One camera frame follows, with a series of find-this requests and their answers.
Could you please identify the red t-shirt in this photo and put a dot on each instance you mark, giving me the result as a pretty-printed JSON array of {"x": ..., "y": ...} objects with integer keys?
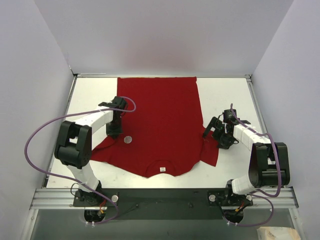
[{"x": 166, "y": 126}]

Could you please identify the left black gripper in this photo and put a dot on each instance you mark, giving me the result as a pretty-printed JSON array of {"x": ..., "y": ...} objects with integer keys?
[{"x": 113, "y": 128}]

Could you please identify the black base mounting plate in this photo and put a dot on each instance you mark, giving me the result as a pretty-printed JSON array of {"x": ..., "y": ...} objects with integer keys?
[{"x": 162, "y": 204}]

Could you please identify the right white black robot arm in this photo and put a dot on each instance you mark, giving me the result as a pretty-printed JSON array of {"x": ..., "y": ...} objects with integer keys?
[{"x": 268, "y": 169}]

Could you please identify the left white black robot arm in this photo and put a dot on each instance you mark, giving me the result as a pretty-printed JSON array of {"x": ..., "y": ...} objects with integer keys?
[{"x": 74, "y": 144}]

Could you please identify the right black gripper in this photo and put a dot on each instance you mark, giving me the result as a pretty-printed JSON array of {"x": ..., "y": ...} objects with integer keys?
[{"x": 218, "y": 128}]

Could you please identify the beige cardboard box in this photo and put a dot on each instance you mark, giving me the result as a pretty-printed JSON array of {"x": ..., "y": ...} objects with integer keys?
[{"x": 277, "y": 233}]

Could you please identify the aluminium frame rail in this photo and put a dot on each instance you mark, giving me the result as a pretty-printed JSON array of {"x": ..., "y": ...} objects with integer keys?
[{"x": 62, "y": 199}]

